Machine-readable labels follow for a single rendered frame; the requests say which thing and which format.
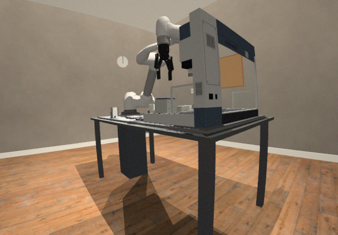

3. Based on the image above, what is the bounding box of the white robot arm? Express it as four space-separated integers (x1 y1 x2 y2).
121 16 181 115

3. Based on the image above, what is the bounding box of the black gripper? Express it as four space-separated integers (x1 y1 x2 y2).
154 44 174 81

